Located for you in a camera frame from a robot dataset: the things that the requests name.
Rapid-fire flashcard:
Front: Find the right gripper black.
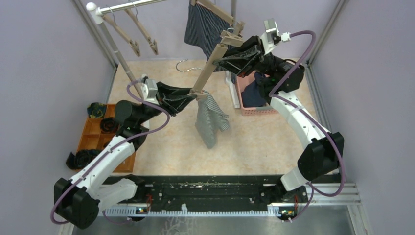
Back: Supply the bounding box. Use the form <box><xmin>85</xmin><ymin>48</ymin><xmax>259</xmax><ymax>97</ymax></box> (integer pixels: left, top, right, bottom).
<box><xmin>211</xmin><ymin>36</ymin><xmax>285</xmax><ymax>79</ymax></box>

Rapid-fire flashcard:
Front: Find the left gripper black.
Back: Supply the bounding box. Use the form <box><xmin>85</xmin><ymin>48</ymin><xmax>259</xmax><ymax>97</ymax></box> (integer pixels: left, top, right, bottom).
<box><xmin>136</xmin><ymin>80</ymin><xmax>197</xmax><ymax>125</ymax></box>

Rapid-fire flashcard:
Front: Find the beige hanger holding grey underwear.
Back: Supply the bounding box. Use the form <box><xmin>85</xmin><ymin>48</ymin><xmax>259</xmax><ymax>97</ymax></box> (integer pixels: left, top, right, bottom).
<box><xmin>190</xmin><ymin>29</ymin><xmax>244</xmax><ymax>99</ymax></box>

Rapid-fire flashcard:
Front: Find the navy underwear cream waistband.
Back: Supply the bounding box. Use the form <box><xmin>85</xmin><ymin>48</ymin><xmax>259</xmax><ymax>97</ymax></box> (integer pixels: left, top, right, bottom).
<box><xmin>241</xmin><ymin>72</ymin><xmax>267</xmax><ymax>108</ymax></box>

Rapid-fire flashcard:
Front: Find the grey striped underwear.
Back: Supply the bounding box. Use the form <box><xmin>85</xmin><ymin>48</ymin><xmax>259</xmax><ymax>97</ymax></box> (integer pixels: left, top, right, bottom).
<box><xmin>195</xmin><ymin>90</ymin><xmax>231</xmax><ymax>149</ymax></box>

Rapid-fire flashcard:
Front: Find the navy pinstriped underwear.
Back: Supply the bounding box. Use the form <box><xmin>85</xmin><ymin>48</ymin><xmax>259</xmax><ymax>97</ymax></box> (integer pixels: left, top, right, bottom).
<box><xmin>184</xmin><ymin>3</ymin><xmax>244</xmax><ymax>73</ymax></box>

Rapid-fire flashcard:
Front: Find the beige clip hanger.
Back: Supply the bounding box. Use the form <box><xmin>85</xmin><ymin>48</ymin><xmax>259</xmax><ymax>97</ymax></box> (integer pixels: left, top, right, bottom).
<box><xmin>103</xmin><ymin>15</ymin><xmax>141</xmax><ymax>57</ymax></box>

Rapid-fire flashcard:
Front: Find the beige hanger holding pinstriped underwear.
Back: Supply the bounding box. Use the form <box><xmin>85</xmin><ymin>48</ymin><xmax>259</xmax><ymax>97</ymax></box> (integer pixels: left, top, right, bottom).
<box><xmin>189</xmin><ymin>0</ymin><xmax>245</xmax><ymax>36</ymax></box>

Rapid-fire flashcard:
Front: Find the beige hanger holding navy underwear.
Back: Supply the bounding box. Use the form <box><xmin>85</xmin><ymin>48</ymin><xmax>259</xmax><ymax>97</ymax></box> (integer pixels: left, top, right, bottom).
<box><xmin>125</xmin><ymin>9</ymin><xmax>159</xmax><ymax>55</ymax></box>

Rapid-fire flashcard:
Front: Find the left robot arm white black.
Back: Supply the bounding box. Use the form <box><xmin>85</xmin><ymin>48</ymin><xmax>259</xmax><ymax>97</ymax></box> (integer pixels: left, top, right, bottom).
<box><xmin>50</xmin><ymin>81</ymin><xmax>198</xmax><ymax>229</ymax></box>

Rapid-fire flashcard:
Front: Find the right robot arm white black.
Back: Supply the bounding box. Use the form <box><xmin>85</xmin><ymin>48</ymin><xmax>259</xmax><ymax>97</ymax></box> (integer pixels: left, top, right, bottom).
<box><xmin>212</xmin><ymin>30</ymin><xmax>344</xmax><ymax>202</ymax></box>

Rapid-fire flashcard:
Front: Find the pink plastic basket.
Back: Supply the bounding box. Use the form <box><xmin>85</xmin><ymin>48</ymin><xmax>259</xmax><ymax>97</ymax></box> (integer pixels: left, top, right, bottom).
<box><xmin>235</xmin><ymin>73</ymin><xmax>277</xmax><ymax>116</ymax></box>

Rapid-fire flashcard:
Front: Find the black rolled cloth in tray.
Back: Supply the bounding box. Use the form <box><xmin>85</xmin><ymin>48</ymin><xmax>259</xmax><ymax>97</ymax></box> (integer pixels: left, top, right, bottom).
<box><xmin>99</xmin><ymin>117</ymin><xmax>119</xmax><ymax>133</ymax></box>

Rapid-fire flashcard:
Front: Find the dark patterned cloth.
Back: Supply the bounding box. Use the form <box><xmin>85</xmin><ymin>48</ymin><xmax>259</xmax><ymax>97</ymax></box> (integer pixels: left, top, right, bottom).
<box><xmin>87</xmin><ymin>102</ymin><xmax>107</xmax><ymax>118</ymax></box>

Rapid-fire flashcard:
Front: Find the orange plastic tray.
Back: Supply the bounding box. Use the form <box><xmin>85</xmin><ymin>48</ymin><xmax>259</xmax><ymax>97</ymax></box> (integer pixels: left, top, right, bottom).
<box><xmin>75</xmin><ymin>103</ymin><xmax>143</xmax><ymax>173</ymax></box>

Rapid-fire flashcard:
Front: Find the dark rolled cloth in tray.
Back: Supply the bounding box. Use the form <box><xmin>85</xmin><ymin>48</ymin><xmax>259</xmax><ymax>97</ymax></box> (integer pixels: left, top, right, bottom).
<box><xmin>65</xmin><ymin>149</ymin><xmax>101</xmax><ymax>170</ymax></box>

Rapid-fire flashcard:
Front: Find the metal clothes rack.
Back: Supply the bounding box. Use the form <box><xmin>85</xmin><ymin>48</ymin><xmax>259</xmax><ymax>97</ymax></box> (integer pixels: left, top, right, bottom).
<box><xmin>85</xmin><ymin>0</ymin><xmax>241</xmax><ymax>133</ymax></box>

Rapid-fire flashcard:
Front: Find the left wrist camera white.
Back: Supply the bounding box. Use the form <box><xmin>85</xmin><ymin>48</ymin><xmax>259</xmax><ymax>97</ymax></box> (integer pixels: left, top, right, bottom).
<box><xmin>141</xmin><ymin>74</ymin><xmax>158</xmax><ymax>104</ymax></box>

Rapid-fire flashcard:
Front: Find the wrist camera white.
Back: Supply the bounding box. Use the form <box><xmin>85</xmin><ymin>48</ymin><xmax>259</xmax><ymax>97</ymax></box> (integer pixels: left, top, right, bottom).
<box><xmin>141</xmin><ymin>74</ymin><xmax>158</xmax><ymax>104</ymax></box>
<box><xmin>260</xmin><ymin>18</ymin><xmax>291</xmax><ymax>54</ymax></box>

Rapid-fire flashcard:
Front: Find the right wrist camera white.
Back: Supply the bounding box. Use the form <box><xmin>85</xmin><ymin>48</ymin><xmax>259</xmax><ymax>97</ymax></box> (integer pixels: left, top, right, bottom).
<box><xmin>260</xmin><ymin>18</ymin><xmax>291</xmax><ymax>54</ymax></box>

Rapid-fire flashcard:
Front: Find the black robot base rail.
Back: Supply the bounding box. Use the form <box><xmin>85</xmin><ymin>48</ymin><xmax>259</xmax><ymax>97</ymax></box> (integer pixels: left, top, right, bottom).
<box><xmin>97</xmin><ymin>175</ymin><xmax>343</xmax><ymax>215</ymax></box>

